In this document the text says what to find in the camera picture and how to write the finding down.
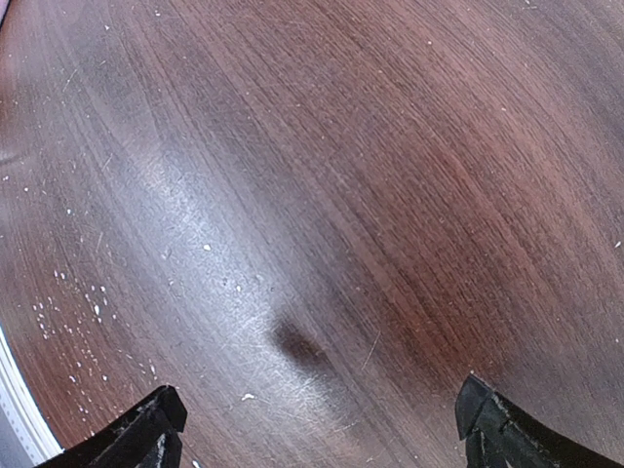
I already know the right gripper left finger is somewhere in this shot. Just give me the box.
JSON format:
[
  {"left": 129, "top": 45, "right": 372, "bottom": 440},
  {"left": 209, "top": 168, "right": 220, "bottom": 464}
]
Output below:
[{"left": 39, "top": 385, "right": 187, "bottom": 468}]

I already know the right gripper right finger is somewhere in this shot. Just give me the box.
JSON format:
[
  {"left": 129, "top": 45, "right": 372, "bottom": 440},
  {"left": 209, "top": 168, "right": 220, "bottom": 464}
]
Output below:
[{"left": 455, "top": 374, "right": 621, "bottom": 468}]

